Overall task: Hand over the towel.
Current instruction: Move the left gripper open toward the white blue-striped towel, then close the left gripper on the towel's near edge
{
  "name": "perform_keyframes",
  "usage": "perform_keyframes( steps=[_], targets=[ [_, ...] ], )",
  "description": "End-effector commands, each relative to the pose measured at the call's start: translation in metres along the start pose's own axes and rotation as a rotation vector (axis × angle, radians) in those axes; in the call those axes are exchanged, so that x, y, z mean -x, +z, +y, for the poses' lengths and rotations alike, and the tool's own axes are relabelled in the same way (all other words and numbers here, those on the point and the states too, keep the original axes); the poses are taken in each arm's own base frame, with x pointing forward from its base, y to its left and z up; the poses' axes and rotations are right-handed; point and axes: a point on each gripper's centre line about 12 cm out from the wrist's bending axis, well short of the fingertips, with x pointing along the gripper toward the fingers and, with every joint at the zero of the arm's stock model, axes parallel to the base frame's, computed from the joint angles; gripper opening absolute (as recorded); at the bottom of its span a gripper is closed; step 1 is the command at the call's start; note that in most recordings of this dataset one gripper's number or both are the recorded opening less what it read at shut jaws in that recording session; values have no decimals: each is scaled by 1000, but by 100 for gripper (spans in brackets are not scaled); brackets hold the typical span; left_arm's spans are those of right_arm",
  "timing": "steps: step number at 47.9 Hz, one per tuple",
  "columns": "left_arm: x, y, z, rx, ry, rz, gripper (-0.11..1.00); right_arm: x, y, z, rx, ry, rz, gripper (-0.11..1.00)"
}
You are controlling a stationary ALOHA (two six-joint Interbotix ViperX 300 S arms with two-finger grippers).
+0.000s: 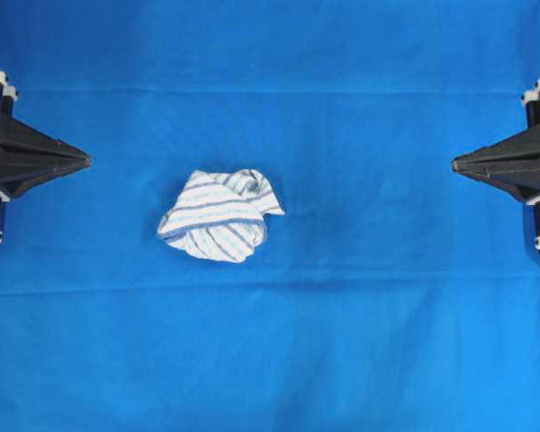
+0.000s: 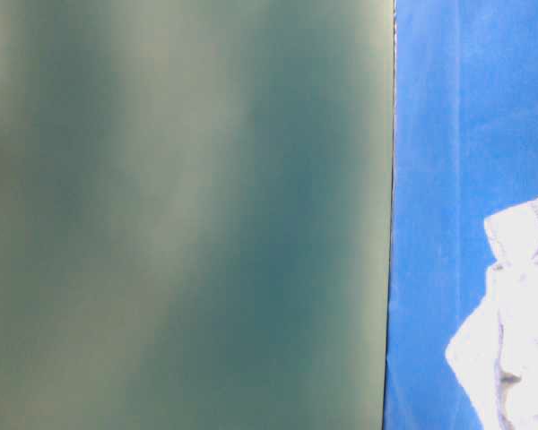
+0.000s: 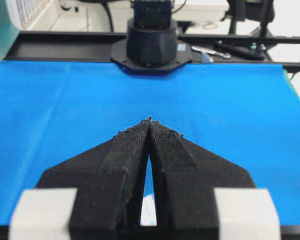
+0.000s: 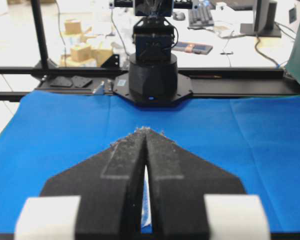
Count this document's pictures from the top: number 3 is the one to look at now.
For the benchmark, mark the blue table cloth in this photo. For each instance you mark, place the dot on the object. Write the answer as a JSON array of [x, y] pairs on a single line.
[[246, 113]]

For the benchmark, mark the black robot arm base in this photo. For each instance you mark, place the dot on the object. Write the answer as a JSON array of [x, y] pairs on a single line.
[[151, 44]]

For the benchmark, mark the black office chair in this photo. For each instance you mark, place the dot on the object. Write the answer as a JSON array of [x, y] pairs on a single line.
[[261, 11]]

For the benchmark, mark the silver wrench tool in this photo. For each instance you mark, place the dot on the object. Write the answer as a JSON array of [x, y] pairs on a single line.
[[211, 52]]

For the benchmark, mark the black table frame rail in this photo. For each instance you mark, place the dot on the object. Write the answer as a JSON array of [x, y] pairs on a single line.
[[97, 46]]

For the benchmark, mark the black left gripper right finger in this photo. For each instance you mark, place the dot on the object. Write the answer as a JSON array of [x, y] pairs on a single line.
[[184, 177]]

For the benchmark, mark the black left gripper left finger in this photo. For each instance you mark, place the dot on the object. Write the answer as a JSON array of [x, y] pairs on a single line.
[[109, 179]]

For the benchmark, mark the black handled tool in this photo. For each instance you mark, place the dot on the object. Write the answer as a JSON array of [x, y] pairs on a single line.
[[244, 54]]

